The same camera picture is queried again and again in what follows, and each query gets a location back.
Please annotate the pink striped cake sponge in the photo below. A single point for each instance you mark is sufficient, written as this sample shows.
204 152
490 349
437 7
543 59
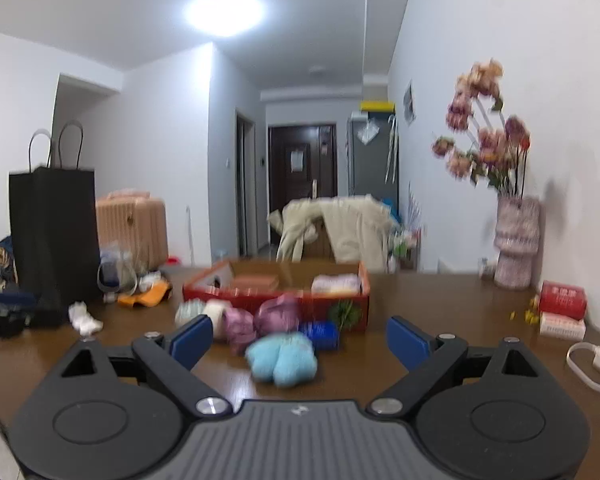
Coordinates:
254 282

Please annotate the blue patterned bag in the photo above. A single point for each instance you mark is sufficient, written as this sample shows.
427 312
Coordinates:
2 260

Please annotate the brown cardboard box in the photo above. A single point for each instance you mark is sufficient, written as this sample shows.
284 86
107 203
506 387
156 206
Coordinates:
317 245

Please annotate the red cardboard box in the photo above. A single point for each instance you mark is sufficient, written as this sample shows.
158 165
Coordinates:
280 305

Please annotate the white tape roll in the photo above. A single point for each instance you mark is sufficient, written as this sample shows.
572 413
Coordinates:
218 316

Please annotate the pale green plush item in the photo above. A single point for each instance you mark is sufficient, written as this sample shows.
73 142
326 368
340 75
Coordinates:
190 312

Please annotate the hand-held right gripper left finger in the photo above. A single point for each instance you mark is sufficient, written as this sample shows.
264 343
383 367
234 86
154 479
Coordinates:
192 340

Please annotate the wall poster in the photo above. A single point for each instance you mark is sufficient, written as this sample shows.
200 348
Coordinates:
409 101

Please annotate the scattered yellow petals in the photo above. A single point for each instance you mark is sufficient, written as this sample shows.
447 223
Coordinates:
527 315

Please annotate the pink suitcase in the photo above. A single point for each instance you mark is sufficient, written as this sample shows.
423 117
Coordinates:
132 230

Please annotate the lavender towel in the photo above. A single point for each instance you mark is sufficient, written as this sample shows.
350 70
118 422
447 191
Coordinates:
336 284

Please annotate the yellow box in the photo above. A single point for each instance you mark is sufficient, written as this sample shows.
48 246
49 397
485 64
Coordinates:
377 106

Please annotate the white folded umbrella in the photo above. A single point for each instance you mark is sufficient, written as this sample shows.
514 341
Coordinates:
391 150

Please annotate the beige coat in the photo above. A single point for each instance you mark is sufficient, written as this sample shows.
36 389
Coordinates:
350 230

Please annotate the light blue plush toy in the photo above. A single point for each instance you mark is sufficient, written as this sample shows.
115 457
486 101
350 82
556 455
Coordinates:
282 357

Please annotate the white flat box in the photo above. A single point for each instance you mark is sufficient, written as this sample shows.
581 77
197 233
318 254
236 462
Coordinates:
562 326

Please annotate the green bottles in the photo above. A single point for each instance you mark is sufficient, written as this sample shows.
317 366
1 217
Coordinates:
402 247

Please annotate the black paper bag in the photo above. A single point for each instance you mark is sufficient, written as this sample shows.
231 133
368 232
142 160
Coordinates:
52 240

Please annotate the dark brown door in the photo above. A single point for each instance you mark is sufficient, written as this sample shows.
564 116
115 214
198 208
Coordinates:
300 165

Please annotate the dark blue knit item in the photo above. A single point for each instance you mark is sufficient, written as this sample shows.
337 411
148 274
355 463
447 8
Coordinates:
320 336

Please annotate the purple plush toy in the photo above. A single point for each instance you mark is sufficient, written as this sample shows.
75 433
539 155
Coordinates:
277 316

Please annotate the grey refrigerator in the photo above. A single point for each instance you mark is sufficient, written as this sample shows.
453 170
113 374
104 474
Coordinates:
372 160

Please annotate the pink textured vase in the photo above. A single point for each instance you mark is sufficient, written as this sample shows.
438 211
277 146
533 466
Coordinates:
517 240

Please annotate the dried pink roses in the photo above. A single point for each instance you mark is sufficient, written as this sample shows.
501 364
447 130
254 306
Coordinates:
485 145

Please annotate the red packet box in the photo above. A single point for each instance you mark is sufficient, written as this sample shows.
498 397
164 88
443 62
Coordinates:
562 300

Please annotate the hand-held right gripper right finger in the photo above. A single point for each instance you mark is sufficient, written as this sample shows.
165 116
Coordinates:
407 342

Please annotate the round ceiling light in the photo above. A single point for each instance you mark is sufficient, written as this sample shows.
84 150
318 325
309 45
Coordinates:
225 12

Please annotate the crumpled white tissue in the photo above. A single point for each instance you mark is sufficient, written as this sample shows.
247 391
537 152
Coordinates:
85 319

